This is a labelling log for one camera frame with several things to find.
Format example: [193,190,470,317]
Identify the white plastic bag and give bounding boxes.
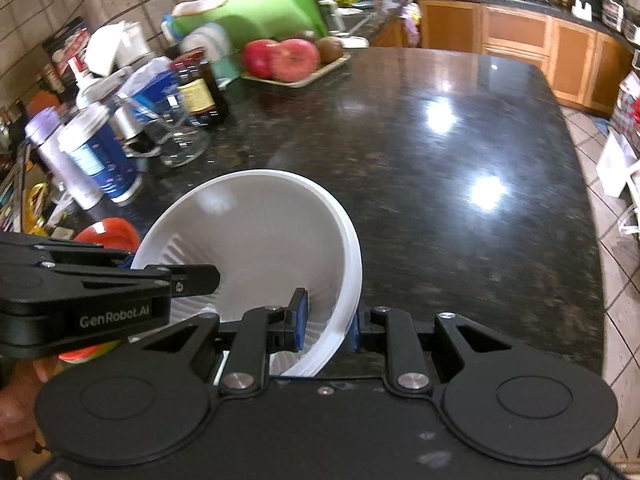
[85,20,153,78]

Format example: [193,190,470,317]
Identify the dark printed snack bag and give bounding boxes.
[42,15,91,78]

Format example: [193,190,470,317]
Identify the green cutting board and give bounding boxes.
[172,0,326,48]

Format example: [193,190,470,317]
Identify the orange plastic plate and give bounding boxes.
[59,217,141,363]

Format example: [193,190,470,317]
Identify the dark sauce jar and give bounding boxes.
[170,47,231,128]

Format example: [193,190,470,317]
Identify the brown kiwi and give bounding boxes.
[317,36,345,65]

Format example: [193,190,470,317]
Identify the clear plastic container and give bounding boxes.
[602,0,626,31]

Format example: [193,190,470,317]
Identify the red apple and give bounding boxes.
[242,40,283,81]
[272,38,321,83]

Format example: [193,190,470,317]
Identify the red snack packets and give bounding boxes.
[610,72,640,133]

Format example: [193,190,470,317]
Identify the clear glass jug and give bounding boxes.
[142,105,210,168]

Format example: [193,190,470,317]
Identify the red cap spray bottle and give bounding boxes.
[67,55,106,106]

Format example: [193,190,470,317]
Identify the beige fruit tray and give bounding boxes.
[241,52,351,89]

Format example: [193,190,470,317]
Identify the white ribbed plastic bowl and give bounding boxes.
[131,170,351,341]
[131,169,362,378]
[135,170,357,361]

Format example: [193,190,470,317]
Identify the lilac water bottle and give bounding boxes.
[24,106,103,211]

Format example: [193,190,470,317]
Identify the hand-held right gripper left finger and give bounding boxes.
[142,287,309,393]

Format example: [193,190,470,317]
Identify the blue tissue pack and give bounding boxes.
[125,70,183,126]

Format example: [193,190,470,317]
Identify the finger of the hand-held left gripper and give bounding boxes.
[130,265,222,297]
[75,242,135,267]

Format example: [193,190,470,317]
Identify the wooden base cabinet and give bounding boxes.
[370,0,636,113]

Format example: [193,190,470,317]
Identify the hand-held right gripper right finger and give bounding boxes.
[349,305,506,393]

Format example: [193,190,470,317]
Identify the blue paper cup white lid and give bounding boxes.
[57,107,143,206]

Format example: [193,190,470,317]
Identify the person's left hand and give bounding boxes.
[0,357,51,461]

